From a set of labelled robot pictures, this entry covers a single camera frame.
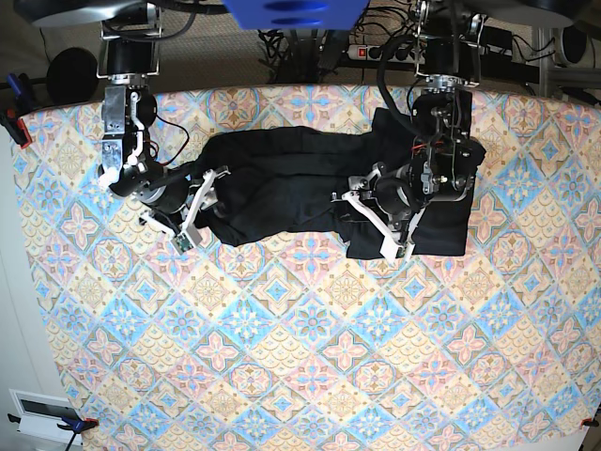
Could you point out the blue clamp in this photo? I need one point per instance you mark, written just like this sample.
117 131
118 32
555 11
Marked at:
11 118
70 424

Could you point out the white floor box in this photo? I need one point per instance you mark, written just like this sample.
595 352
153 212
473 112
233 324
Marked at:
27 403

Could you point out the white power strip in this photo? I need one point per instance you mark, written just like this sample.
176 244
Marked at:
373 53

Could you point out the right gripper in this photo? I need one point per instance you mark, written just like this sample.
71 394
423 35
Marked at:
173 197

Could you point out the blue clamp upper left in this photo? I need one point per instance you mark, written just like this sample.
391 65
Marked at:
11 118

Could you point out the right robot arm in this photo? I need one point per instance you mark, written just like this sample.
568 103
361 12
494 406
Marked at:
131 33

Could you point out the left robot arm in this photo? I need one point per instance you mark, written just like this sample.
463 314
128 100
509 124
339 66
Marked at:
446 36

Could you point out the white speaker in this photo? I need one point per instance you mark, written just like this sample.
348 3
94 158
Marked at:
572 45

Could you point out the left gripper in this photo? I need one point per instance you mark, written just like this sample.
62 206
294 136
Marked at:
435 185

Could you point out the blue clamp lower left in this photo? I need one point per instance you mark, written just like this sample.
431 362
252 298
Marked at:
70 424

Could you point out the orange clamp lower right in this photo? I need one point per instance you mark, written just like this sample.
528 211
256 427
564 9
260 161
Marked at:
590 423

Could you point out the black round stool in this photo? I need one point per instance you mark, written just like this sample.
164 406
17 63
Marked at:
72 76

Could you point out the black t-shirt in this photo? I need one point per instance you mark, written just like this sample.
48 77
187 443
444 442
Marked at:
282 180

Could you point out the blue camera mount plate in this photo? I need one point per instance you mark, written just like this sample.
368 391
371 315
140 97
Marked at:
296 14

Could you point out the patterned tablecloth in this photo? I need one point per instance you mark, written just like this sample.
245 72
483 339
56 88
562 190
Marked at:
285 344

